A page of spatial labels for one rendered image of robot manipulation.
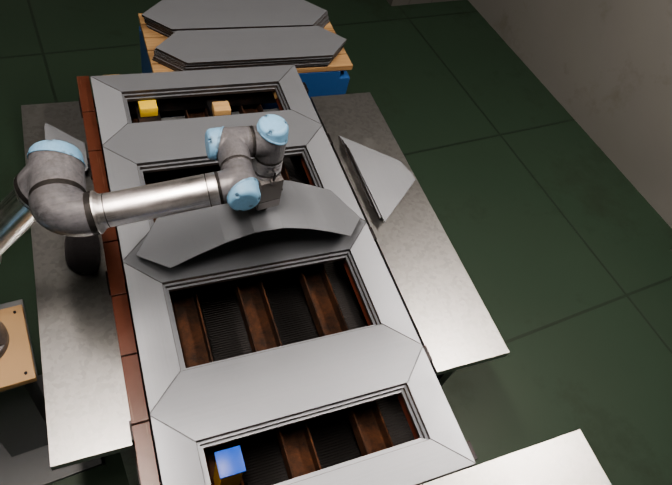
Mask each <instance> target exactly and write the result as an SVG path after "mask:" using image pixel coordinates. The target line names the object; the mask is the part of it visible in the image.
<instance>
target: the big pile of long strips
mask: <svg viewBox="0 0 672 485"><path fill-rule="evenodd" d="M327 12H328V11H327V10H325V9H322V8H320V7H318V6H316V5H314V4H312V3H309V2H307V1H305V0H161V1H160V2H159V3H157V4H156V5H154V6H153V7H151V8H150V9H149V10H147V11H146V12H144V13H143V14H142V17H144V21H145V23H147V25H146V26H147V27H148V28H149V29H151V30H153V31H155V32H158V33H160V34H162V35H164V36H166V37H168V38H167V39H166V40H165V41H163V42H162V43H161V44H160V45H158V46H157V47H156V48H155V50H154V56H153V58H152V60H153V61H155V62H157V63H160V64H162V65H164V66H166V67H168V68H170V69H172V70H174V71H190V70H207V69H225V68H242V67H260V66H277V65H295V67H296V68H313V67H327V66H328V65H329V64H330V63H331V62H332V60H333V59H334V58H335V57H336V56H337V55H338V54H339V52H340V51H341V50H342V48H343V46H344V44H345V43H346V41H347V39H345V38H343V37H341V36H339V35H337V34H334V33H332V32H330V31H328V30H326V29H324V27H325V26H326V25H327V24H328V23H329V21H330V20H328V19H329V16H328V13H327Z"/></svg>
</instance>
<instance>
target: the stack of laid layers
mask: <svg viewBox="0 0 672 485"><path fill-rule="evenodd" d="M280 80H281V79H280ZM280 80H279V81H280ZM279 81H278V82H263V83H248V84H233V85H218V86H203V87H189V88H174V89H159V90H144V91H129V92H122V97H123V101H124V106H125V111H126V115H127V120H128V123H132V120H131V116H130V111H129V107H128V102H131V101H145V100H159V99H173V98H186V97H200V96H214V95H227V94H241V93H255V92H269V91H275V92H276V95H277V97H278V100H279V102H280V104H281V107H282V109H283V110H291V109H290V107H289V105H288V102H287V100H286V98H285V95H284V93H283V91H282V88H281V86H280V84H279ZM128 123H127V124H128ZM300 155H302V157H303V160H304V162H305V165H306V167H307V169H308V172H309V174H310V177H311V179H312V181H313V184H314V186H317V187H320V188H324V187H323V185H322V183H321V180H320V178H319V175H318V173H317V171H316V168H315V166H314V164H313V161H312V159H311V157H310V154H309V152H308V150H307V147H306V145H304V146H295V147H286V148H285V153H284V157H291V156H300ZM213 165H219V162H218V161H216V160H210V159H208V156H203V157H194V158H185V159H175V160H166V161H157V162H148V163H139V164H137V167H138V171H139V176H140V181H141V185H142V186H143V185H146V184H145V180H144V175H143V173H152V172H160V171H169V170H178V169H187V168H195V167H204V166H213ZM365 224H366V221H365V220H363V219H361V218H360V220H359V222H358V224H357V226H356V227H355V229H354V231H353V233H352V235H351V236H347V235H343V234H338V233H333V232H327V231H320V230H313V229H296V228H282V229H276V230H270V231H264V232H257V233H253V234H251V235H248V236H245V237H242V238H239V239H236V240H233V241H230V242H227V243H225V244H222V245H220V246H218V247H216V248H213V249H211V250H209V251H207V252H204V253H202V254H200V255H198V256H196V257H193V258H191V259H189V260H187V261H185V262H183V263H181V264H179V265H177V266H175V267H173V268H168V267H166V266H163V265H160V264H157V263H155V262H152V261H149V260H146V259H144V258H141V257H138V256H136V253H137V252H138V250H139V248H140V246H141V245H142V243H143V241H144V239H145V238H146V236H147V235H146V236H145V237H144V238H143V239H142V240H141V241H140V242H139V243H138V245H137V246H136V247H135V248H134V249H133V250H132V251H131V252H130V253H129V254H128V255H127V257H126V258H125V259H124V260H123V259H122V260H123V262H124V263H125V264H127V265H129V266H131V267H133V268H135V269H137V270H138V271H140V272H142V273H144V274H146V275H148V276H150V277H151V278H153V279H155V280H157V281H159V282H161V283H162V284H163V288H164V293H165V298H166V302H167V307H168V312H169V317H170V321H171V326H172V331H173V335H174V340H175V345H176V349H177V354H178V359H179V363H180V368H181V371H183V370H188V369H192V368H196V367H200V366H205V365H209V364H213V363H217V362H222V361H226V360H230V359H235V358H239V357H243V356H247V355H252V354H256V353H260V352H265V351H269V350H273V349H277V348H282V347H286V346H290V345H294V344H299V343H303V342H307V341H312V340H316V339H320V338H324V337H329V336H333V335H337V334H342V333H346V332H350V331H354V330H359V329H363V328H367V327H372V326H376V325H380V324H382V323H381V321H380V319H379V317H378V314H377V312H376V310H375V307H374V305H373V303H372V300H371V298H370V296H369V293H368V291H367V288H366V286H365V284H364V281H363V279H362V277H361V274H360V272H359V270H358V267H357V265H356V263H355V260H354V258H353V255H352V253H351V251H350V249H351V247H352V246H353V244H354V242H355V241H356V239H357V237H358V235H359V234H360V232H361V230H362V229H363V227H364V225H365ZM339 260H345V261H346V263H347V266H348V268H349V271H350V273H351V276H352V278H353V280H354V283H355V285H356V288H357V290H358V292H359V295H360V297H361V300H362V302H363V304H364V307H365V309H366V312H367V314H368V316H369V319H370V321H371V324H372V325H370V326H365V327H361V328H357V329H353V330H348V331H344V332H340V333H335V334H331V335H327V336H322V337H318V338H314V339H310V340H305V341H301V342H297V343H292V344H288V345H284V346H279V347H275V348H271V349H267V350H262V351H258V352H254V353H249V354H245V355H241V356H236V357H232V358H228V359H224V360H219V361H215V362H211V363H206V364H202V365H198V366H194V367H189V368H186V367H185V363H184V358H183V354H182V349H181V345H180V340H179V335H178V331H177V326H176V322H175V317H174V313H173V308H172V303H171V299H170V294H169V292H172V291H178V290H183V289H189V288H194V287H199V286H205V285H210V284H216V283H221V282H226V281H232V280H237V279H242V278H248V277H253V276H259V275H264V274H269V273H275V272H280V271H285V270H291V269H296V268H302V267H307V266H312V265H318V264H323V263H328V262H334V261H339ZM407 383H408V382H407ZM407 383H404V384H400V385H397V386H393V387H389V388H386V389H382V390H379V391H375V392H371V393H368V394H364V395H361V396H357V397H353V398H350V399H346V400H343V401H339V402H335V403H332V404H328V405H325V406H321V407H317V408H314V409H310V410H307V411H303V412H299V413H296V414H292V415H289V416H285V417H281V418H278V419H274V420H271V421H267V422H263V423H260V424H256V425H252V426H249V427H245V428H242V429H238V430H234V431H231V432H227V433H224V434H220V435H216V436H213V437H209V438H206V439H202V440H198V441H195V442H196V443H197V448H198V452H199V457H200V462H201V466H202V471H203V476H204V480H205V485H211V482H210V477H209V473H208V468H207V463H206V459H205V454H204V450H203V449H207V448H210V447H214V446H217V445H221V444H224V443H228V442H232V441H235V440H239V439H242V438H246V437H249V436H253V435H256V434H260V433H263V432H267V431H270V430H274V429H277V428H281V427H284V426H288V425H291V424H295V423H298V422H302V421H306V420H309V419H313V418H316V417H320V416H323V415H327V414H330V413H334V412H337V411H341V410H344V409H348V408H351V407H355V406H358V405H362V404H365V403H369V402H373V401H376V400H380V399H383V398H387V397H390V396H394V395H397V394H401V396H402V398H403V401H404V403H405V406H406V408H407V411H408V413H409V415H410V418H411V420H412V423H413V425H414V427H415V430H416V432H417V435H418V437H419V439H416V440H412V441H409V442H406V443H403V444H400V445H397V446H394V447H390V448H387V449H384V450H381V451H378V452H375V453H372V454H368V455H365V456H362V457H359V458H356V459H353V460H350V461H346V462H343V463H340V464H337V465H334V466H331V467H328V468H324V469H321V470H318V471H315V472H312V473H309V474H306V475H302V476H299V477H296V478H293V479H290V480H287V481H284V482H280V483H277V484H274V485H288V484H291V483H294V482H297V481H301V480H304V479H307V478H310V477H313V476H316V475H319V474H322V473H326V472H329V471H332V470H335V469H338V468H341V467H344V466H347V465H351V464H354V463H357V462H360V461H363V460H366V459H369V458H372V457H375V456H379V455H382V454H385V453H388V452H391V451H394V450H397V449H400V448H404V447H407V446H410V445H413V444H416V443H419V442H422V441H425V440H428V439H430V437H429V434H428V432H427V430H426V427H425V425H424V423H423V420H422V418H421V416H420V413H419V411H418V409H417V406H416V404H415V401H414V399H413V397H412V394H411V392H410V390H409V387H408V385H407Z"/></svg>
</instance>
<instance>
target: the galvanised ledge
mask: <svg viewBox="0 0 672 485"><path fill-rule="evenodd" d="M21 113H22V126H23V138H24V150H25V163H26V164H27V162H28V159H27V153H28V150H29V148H30V147H31V146H32V145H33V144H35V143H37V142H39V141H43V140H45V131H44V127H45V125H46V124H45V122H46V123H48V124H49V125H51V126H53V127H55V128H57V129H59V130H61V131H63V132H65V133H67V134H68V135H70V136H72V137H74V138H76V139H78V140H80V141H82V142H84V144H85V148H86V153H87V161H88V158H89V153H88V146H87V140H86V134H85V127H84V121H83V118H82V117H81V112H80V106H79V101H74V102H60V103H45V104H31V105H21ZM98 236H99V242H100V262H99V269H98V271H97V273H95V274H88V275H86V274H84V273H83V274H78V273H77V272H76V271H75V270H74V269H71V268H70V267H69V266H68V265H67V263H66V260H65V253H64V241H65V236H63V235H60V234H56V233H53V232H51V231H49V230H47V229H45V228H44V227H42V226H41V225H40V224H39V223H37V221H36V222H35V223H34V224H33V225H32V226H31V237H32V250H33V262H34V274H35V287H36V299H37V312H38V324H39V336H40V349H41V361H42V373H43V386H44V398H45V411H46V423H47V435H48V448H49V460H50V468H51V470H52V471H53V470H57V469H60V468H64V467H68V466H71V465H75V464H79V463H82V462H86V461H90V460H93V459H97V458H101V457H104V456H108V455H112V454H115V453H119V452H123V451H127V450H130V449H134V448H135V447H133V444H132V440H131V433H130V427H129V421H130V420H131V419H130V412H129V406H128V400H127V393H126V387H125V381H124V374H123V368H122V362H121V355H120V349H119V343H118V336H117V330H116V324H115V317H114V311H113V305H112V298H111V295H109V291H108V286H107V279H106V273H105V271H107V267H106V260H105V254H104V248H103V241H102V235H101V234H100V235H98Z"/></svg>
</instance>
